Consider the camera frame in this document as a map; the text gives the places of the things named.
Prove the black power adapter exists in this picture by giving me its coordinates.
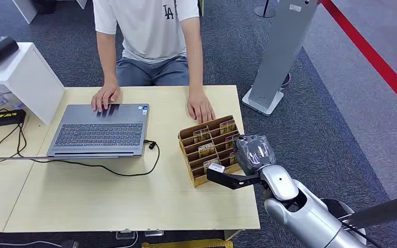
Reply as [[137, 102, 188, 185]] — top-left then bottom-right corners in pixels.
[[0, 109, 27, 128]]

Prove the grey laptop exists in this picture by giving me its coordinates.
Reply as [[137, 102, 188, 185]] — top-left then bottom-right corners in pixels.
[[0, 103, 150, 161]]

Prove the stanchion base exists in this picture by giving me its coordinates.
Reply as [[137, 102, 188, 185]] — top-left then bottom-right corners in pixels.
[[253, 0, 277, 19]]

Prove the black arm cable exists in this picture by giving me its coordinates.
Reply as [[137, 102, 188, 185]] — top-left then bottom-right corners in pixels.
[[338, 219, 385, 248]]

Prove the yellow frame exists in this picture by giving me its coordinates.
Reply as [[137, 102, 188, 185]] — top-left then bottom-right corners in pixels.
[[141, 239, 234, 248]]

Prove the white shelf box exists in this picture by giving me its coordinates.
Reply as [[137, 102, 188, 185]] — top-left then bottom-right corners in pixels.
[[0, 42, 66, 125]]

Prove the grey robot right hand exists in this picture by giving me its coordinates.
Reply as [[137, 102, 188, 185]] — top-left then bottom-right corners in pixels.
[[233, 134, 277, 176]]

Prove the grey kiosk stand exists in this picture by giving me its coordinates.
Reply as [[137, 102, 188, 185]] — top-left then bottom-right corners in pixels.
[[241, 0, 319, 117]]

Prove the red barrier belt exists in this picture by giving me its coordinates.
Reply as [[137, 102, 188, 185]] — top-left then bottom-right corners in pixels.
[[320, 0, 397, 119]]

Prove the person's right hand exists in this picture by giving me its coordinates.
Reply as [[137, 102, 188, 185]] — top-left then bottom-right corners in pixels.
[[90, 82, 121, 113]]

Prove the white furniture panel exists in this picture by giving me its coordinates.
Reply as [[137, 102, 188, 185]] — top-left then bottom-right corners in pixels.
[[12, 0, 88, 25]]

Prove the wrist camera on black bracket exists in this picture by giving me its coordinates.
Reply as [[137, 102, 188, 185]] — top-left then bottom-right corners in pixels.
[[206, 163, 265, 191]]

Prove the hotel key card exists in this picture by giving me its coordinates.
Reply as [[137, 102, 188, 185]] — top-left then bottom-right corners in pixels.
[[224, 133, 240, 150], [198, 143, 217, 159], [193, 126, 211, 144], [203, 157, 221, 173], [219, 119, 236, 135]]

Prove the white cable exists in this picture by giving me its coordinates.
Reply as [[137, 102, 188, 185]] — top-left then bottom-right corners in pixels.
[[0, 231, 140, 248]]

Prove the clear plastic container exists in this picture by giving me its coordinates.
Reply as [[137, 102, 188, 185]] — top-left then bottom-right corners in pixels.
[[0, 84, 25, 110]]

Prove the person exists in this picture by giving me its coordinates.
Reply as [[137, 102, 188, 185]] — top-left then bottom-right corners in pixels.
[[92, 0, 201, 87]]

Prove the person's left hand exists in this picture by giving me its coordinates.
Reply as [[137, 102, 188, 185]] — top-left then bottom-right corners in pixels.
[[187, 89, 217, 124]]

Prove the cardboard card holder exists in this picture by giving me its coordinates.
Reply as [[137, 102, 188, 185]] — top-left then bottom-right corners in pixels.
[[177, 114, 245, 188]]

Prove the dark grey pole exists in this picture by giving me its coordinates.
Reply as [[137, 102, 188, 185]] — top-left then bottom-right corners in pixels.
[[339, 192, 397, 227]]

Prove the black laptop power cable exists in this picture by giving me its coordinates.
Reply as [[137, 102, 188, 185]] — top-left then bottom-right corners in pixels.
[[0, 123, 161, 178]]

